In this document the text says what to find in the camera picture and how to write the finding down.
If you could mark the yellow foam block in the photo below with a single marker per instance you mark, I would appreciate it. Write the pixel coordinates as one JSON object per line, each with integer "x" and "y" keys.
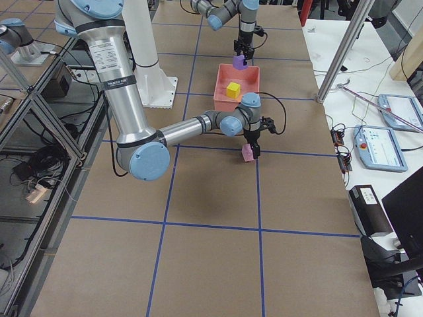
{"x": 233, "y": 90}

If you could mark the aluminium frame post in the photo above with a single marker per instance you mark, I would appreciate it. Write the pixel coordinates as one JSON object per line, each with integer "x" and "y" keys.
{"x": 346, "y": 44}

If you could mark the far teach pendant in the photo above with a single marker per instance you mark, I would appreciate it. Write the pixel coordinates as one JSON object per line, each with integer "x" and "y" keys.
{"x": 405, "y": 107}

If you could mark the black monitor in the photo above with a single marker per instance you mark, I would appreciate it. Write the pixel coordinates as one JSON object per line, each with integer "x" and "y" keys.
{"x": 403, "y": 206}

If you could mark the purple foam block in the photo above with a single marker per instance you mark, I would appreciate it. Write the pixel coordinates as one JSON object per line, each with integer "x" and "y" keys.
{"x": 237, "y": 63}

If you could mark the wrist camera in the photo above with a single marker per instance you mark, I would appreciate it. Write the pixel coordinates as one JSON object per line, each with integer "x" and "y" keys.
{"x": 259, "y": 31}
{"x": 267, "y": 124}

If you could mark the pink plastic bin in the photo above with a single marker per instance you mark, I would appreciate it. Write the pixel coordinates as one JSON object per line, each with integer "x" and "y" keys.
{"x": 249, "y": 79}

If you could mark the near teach pendant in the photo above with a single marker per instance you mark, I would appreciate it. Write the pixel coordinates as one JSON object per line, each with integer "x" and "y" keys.
{"x": 378, "y": 148}

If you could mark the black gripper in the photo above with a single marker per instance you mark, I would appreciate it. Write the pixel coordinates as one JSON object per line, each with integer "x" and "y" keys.
{"x": 243, "y": 35}
{"x": 252, "y": 136}

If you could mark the black box with label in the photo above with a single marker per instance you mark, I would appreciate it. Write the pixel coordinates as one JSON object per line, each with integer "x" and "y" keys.
{"x": 368, "y": 212}

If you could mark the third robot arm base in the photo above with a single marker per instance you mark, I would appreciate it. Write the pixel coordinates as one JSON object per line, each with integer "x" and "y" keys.
{"x": 18, "y": 42}

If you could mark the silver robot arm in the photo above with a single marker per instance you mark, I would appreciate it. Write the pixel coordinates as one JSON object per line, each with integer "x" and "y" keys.
{"x": 120, "y": 39}
{"x": 246, "y": 10}

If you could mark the pink foam block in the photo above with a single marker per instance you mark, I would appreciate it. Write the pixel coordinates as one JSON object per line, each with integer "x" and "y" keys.
{"x": 247, "y": 154}

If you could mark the teach pendant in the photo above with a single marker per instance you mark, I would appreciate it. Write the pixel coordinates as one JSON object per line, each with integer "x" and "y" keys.
{"x": 378, "y": 148}
{"x": 405, "y": 107}

